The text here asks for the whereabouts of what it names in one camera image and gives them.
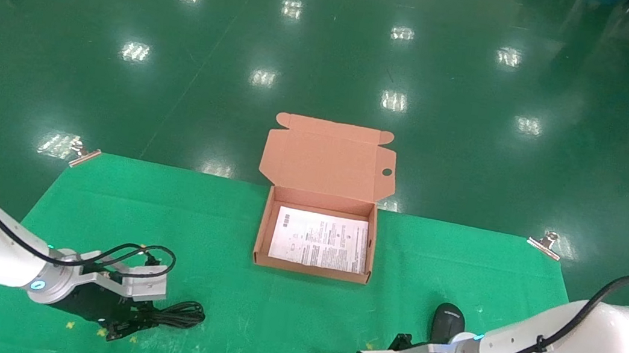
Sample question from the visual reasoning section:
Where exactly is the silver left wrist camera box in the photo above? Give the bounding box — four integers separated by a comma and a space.
70, 245, 172, 305

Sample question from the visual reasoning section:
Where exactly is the black data cable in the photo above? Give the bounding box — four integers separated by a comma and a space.
132, 293, 208, 334

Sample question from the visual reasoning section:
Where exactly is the metal binder clip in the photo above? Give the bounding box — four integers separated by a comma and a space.
67, 141, 104, 172
524, 228, 565, 262

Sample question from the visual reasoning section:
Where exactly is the green table mat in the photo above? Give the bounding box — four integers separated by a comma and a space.
0, 139, 629, 353

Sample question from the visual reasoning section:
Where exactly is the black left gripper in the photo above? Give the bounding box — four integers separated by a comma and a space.
48, 279, 161, 349

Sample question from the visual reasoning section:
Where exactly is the white printed paper sheet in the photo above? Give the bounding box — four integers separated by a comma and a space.
267, 205, 374, 275

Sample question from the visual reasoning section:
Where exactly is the open brown cardboard box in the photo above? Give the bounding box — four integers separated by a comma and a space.
245, 110, 402, 287

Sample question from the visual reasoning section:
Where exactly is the black wired computer mouse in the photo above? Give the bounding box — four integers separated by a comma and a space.
318, 287, 469, 353

